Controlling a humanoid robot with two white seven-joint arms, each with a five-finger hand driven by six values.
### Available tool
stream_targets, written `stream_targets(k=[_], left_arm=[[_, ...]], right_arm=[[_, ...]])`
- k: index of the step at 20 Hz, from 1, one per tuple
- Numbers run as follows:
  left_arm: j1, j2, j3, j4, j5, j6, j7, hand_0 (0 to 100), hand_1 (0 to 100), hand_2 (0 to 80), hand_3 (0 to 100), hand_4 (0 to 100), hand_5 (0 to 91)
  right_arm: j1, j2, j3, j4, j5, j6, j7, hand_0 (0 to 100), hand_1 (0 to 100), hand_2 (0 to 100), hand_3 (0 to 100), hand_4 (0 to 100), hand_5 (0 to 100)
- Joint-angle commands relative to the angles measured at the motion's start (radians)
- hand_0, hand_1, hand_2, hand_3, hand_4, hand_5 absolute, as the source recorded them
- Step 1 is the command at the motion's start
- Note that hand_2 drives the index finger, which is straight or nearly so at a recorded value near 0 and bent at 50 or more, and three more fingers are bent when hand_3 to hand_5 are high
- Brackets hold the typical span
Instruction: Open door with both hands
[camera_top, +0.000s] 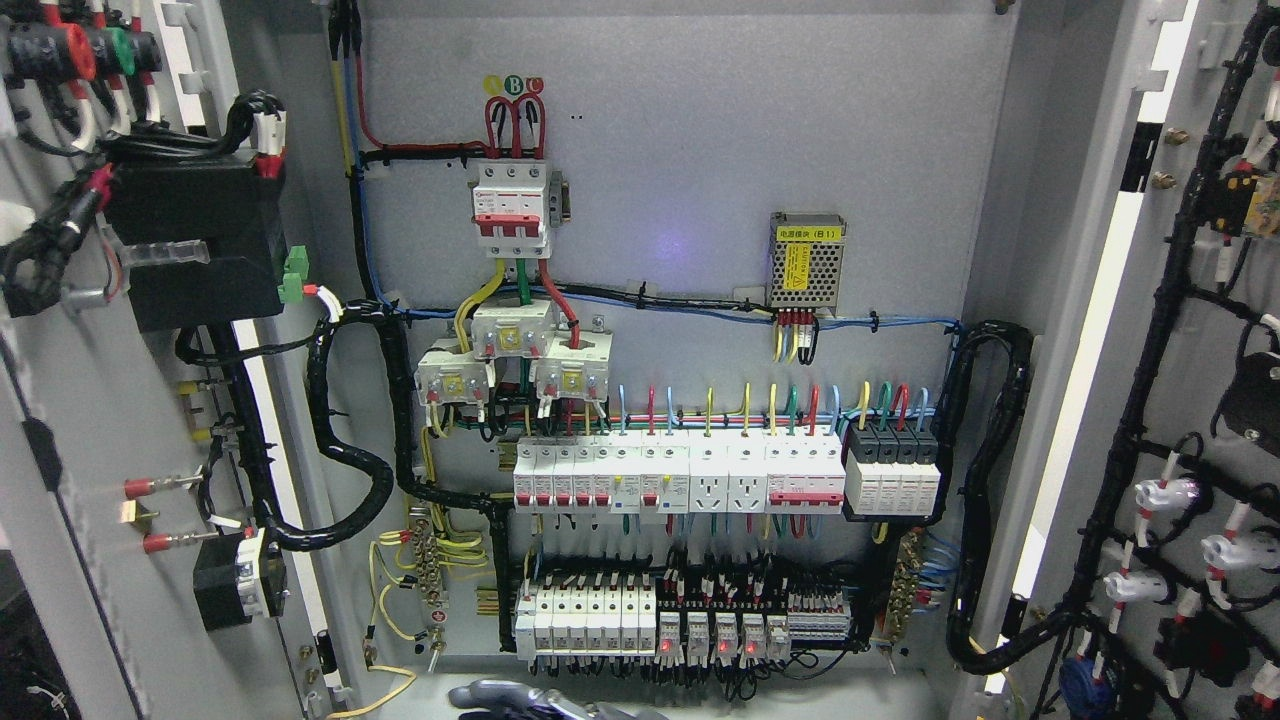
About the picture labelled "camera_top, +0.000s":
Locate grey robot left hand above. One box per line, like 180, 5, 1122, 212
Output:
448, 680, 667, 719

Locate grey cabinet door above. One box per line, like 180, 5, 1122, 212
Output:
927, 1, 1277, 719
3, 1, 355, 719

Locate lower relay terminal row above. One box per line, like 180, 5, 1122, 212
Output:
513, 568, 852, 671

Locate white socket breaker row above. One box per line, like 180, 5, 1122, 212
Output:
513, 429, 846, 518

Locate white current transformers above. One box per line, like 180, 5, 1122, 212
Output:
416, 299, 614, 416

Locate black surge protector block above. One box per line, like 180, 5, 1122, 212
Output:
844, 423, 943, 527

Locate red white main breaker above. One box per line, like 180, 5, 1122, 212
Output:
471, 159, 552, 260

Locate metal mesh power supply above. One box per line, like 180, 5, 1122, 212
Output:
767, 211, 847, 311

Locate black digital power meter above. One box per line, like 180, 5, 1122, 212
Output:
105, 150, 288, 332

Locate black corrugated cable conduit left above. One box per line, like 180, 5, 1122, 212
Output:
250, 300, 516, 651

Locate black corrugated cable conduit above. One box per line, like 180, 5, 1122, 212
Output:
940, 320, 1076, 676
250, 300, 516, 651

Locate black corrugated cable conduit right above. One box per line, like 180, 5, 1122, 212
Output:
940, 320, 1076, 676

